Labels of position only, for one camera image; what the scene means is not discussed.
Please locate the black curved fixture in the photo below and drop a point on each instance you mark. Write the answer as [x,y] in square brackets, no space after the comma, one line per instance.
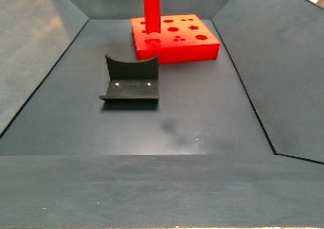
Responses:
[132,85]

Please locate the red arch bar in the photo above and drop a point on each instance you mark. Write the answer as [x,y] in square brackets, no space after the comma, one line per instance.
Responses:
[152,16]

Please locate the red foam shape-hole board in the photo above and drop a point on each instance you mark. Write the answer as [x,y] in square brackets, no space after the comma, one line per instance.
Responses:
[183,41]

